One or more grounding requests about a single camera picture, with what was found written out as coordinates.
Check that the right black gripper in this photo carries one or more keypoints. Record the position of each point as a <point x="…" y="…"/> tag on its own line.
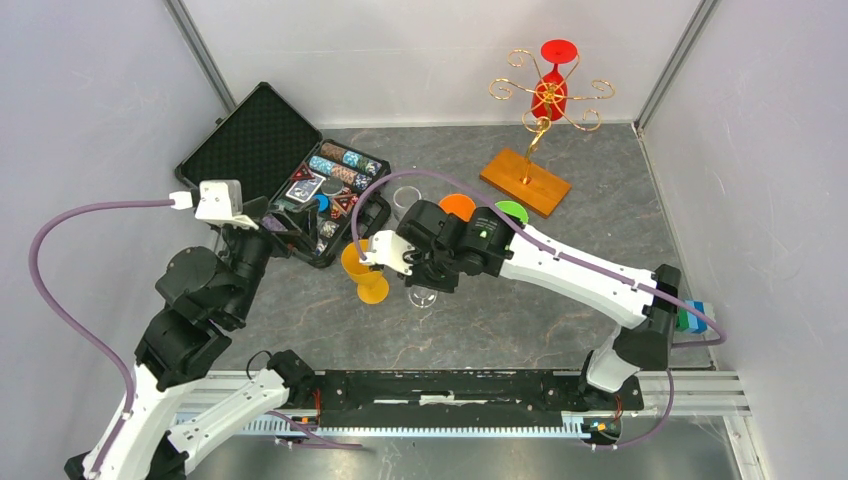
<point x="417" y="279"/>

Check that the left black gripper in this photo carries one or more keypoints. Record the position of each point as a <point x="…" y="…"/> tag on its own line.
<point x="304" y="222"/>

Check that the clear wine glass back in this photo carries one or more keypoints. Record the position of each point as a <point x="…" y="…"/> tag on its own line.
<point x="422" y="297"/>

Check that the clear wine glass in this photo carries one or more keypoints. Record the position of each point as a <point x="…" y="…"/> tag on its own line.
<point x="403" y="199"/>
<point x="422" y="297"/>

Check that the orange wine glass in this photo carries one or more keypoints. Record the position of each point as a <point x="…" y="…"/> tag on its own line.
<point x="459" y="205"/>

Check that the yellow wine glass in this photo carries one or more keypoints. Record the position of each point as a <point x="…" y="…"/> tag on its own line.
<point x="371" y="286"/>

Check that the clear wine glass front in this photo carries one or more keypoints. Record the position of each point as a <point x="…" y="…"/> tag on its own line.
<point x="403" y="199"/>

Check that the green wine glass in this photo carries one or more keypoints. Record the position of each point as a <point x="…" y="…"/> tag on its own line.
<point x="514" y="209"/>

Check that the red wine glass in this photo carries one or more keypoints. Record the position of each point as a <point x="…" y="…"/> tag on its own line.
<point x="550" y="98"/>

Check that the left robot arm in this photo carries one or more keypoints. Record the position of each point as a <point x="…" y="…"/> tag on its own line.
<point x="206" y="296"/>

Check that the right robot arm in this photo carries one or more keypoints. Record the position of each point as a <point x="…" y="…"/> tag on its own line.
<point x="494" y="243"/>

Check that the blue round chip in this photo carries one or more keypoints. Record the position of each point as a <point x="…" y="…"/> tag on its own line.
<point x="323" y="202"/>

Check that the playing card deck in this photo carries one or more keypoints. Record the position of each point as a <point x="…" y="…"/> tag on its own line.
<point x="301" y="191"/>

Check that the black poker chip case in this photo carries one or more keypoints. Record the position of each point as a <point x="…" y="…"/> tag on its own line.
<point x="266" y="144"/>

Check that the green blue toy bricks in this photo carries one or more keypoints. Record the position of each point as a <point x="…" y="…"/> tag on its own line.
<point x="689" y="323"/>

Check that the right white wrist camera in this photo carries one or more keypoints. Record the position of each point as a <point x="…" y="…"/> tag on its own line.
<point x="388" y="249"/>

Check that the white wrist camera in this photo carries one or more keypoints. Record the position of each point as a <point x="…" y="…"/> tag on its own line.
<point x="388" y="249"/>
<point x="217" y="202"/>

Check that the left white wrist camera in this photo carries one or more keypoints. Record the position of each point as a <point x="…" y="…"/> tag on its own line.
<point x="217" y="202"/>

